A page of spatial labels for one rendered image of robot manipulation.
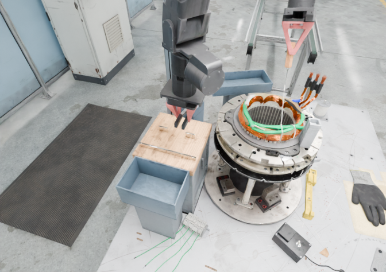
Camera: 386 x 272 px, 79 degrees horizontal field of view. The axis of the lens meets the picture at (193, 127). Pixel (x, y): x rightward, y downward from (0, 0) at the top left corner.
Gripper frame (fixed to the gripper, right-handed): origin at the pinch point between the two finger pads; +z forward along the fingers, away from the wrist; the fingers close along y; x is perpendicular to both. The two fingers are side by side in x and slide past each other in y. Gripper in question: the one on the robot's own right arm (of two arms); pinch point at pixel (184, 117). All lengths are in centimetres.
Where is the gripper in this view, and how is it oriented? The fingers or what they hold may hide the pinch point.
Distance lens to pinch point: 62.2
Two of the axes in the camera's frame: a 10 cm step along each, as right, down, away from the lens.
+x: 3.1, -6.9, 6.5
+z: -0.3, 6.8, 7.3
